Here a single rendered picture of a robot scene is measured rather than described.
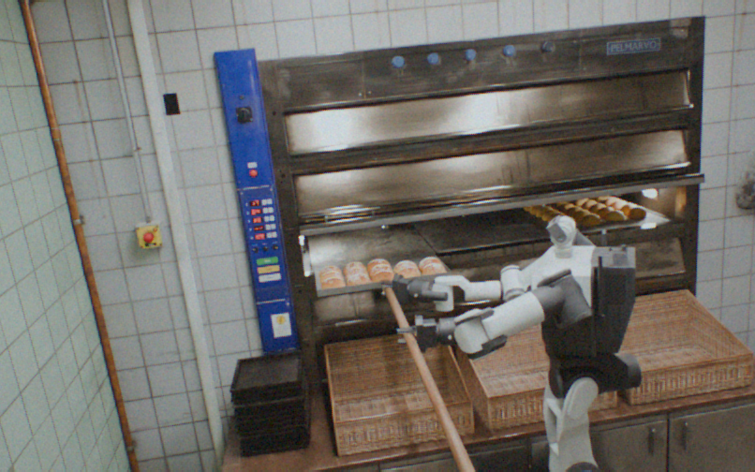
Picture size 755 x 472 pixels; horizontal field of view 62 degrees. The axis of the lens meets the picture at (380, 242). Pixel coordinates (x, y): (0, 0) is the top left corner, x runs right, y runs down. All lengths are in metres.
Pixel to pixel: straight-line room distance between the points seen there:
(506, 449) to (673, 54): 1.85
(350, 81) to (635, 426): 1.84
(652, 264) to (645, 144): 0.57
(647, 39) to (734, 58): 0.43
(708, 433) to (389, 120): 1.87
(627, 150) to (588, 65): 0.43
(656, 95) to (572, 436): 1.60
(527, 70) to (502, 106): 0.18
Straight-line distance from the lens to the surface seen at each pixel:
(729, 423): 3.10
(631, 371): 2.23
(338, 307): 2.85
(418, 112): 2.73
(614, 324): 2.01
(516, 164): 2.87
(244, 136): 2.65
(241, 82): 2.64
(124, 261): 2.85
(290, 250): 2.76
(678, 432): 2.99
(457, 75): 2.77
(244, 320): 2.87
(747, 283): 3.60
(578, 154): 2.98
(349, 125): 2.69
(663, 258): 3.30
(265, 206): 2.68
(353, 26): 2.68
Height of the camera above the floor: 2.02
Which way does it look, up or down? 15 degrees down
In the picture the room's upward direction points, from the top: 6 degrees counter-clockwise
